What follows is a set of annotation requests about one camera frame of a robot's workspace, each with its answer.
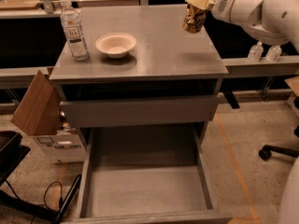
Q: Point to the black bin at left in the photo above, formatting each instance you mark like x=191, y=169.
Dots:
x=12, y=152

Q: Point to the open grey middle drawer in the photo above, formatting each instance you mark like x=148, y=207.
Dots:
x=146, y=175

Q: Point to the left sanitizer pump bottle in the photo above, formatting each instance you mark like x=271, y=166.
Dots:
x=256, y=52

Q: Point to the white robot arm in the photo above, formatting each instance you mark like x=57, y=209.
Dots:
x=272, y=23

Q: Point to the cardboard box with flaps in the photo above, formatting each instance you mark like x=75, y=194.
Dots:
x=40, y=116

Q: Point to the orange soda can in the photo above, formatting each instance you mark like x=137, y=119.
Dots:
x=194, y=19

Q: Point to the closed grey top drawer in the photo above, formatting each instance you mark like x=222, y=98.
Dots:
x=132, y=112

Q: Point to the right sanitizer pump bottle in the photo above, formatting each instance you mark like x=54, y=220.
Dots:
x=273, y=54

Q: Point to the clear plastic water bottle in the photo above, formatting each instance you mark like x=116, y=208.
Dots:
x=73, y=31

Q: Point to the black office chair base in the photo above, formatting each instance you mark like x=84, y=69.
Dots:
x=266, y=152

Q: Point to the black stand leg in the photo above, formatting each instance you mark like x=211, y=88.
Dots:
x=53, y=216

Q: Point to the grey metal rail shelf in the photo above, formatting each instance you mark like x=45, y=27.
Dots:
x=249, y=66

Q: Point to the white paper bowl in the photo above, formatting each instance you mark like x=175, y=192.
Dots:
x=115, y=45

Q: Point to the sanitizer pump bottle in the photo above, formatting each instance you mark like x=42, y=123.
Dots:
x=256, y=52
x=273, y=54

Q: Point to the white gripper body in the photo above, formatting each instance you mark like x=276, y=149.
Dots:
x=220, y=7

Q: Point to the grey drawer cabinet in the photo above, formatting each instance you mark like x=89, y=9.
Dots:
x=143, y=90

